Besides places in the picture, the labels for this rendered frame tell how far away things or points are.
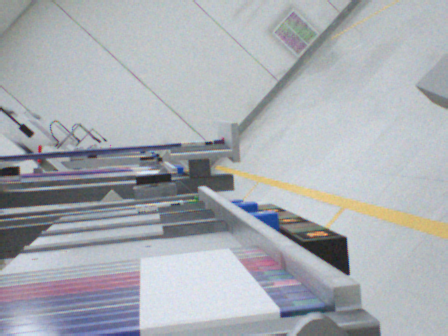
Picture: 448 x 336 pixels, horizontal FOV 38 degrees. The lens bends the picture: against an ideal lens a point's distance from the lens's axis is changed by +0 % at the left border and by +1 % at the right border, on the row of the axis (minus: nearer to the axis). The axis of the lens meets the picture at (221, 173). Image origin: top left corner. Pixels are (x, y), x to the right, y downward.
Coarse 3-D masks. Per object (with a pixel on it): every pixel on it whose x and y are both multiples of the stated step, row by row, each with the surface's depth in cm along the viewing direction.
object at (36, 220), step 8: (184, 200) 84; (192, 200) 83; (112, 208) 82; (120, 208) 82; (128, 208) 83; (32, 216) 82; (40, 216) 81; (48, 216) 81; (56, 216) 82; (64, 216) 82; (72, 216) 82; (80, 216) 82; (88, 216) 82; (96, 216) 82; (104, 216) 82; (0, 224) 81; (8, 224) 81; (16, 224) 81; (24, 224) 81; (32, 224) 81; (40, 224) 81
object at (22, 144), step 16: (0, 112) 502; (16, 128) 505; (32, 128) 519; (0, 144) 507; (16, 144) 517; (32, 144) 506; (48, 144) 515; (32, 160) 510; (64, 160) 532; (80, 160) 514; (96, 160) 516; (112, 160) 517; (128, 160) 519; (144, 160) 520; (160, 160) 554; (32, 208) 511
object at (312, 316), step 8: (176, 184) 98; (184, 192) 98; (192, 192) 98; (312, 312) 20; (320, 312) 20; (304, 320) 20; (312, 320) 20; (320, 320) 20; (328, 320) 20; (296, 328) 20; (304, 328) 20; (312, 328) 20; (320, 328) 20; (328, 328) 20; (336, 328) 20
